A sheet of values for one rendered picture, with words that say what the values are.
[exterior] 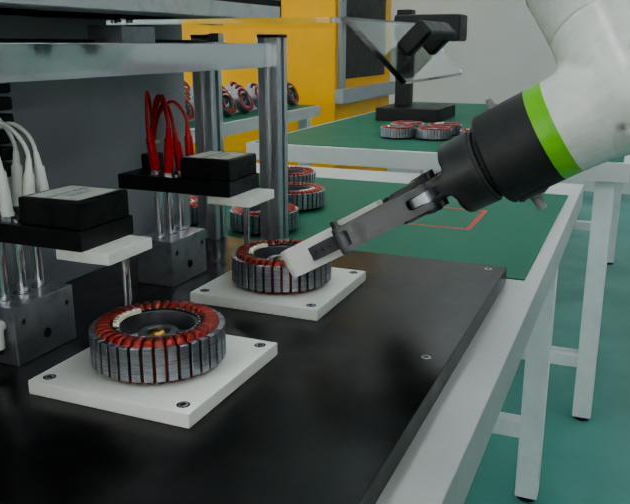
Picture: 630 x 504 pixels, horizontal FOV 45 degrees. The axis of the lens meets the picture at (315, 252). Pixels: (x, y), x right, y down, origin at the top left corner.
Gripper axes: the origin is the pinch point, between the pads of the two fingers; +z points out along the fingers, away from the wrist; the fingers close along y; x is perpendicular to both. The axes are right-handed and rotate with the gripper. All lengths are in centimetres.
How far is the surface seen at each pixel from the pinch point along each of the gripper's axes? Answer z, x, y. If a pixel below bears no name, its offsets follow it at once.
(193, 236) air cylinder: 15.0, 7.7, 0.8
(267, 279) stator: 4.7, -0.4, -5.6
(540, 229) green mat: -11, -16, 51
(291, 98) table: 109, 59, 263
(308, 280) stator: 1.8, -2.6, -3.2
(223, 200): 6.6, 9.3, -3.1
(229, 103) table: 111, 61, 206
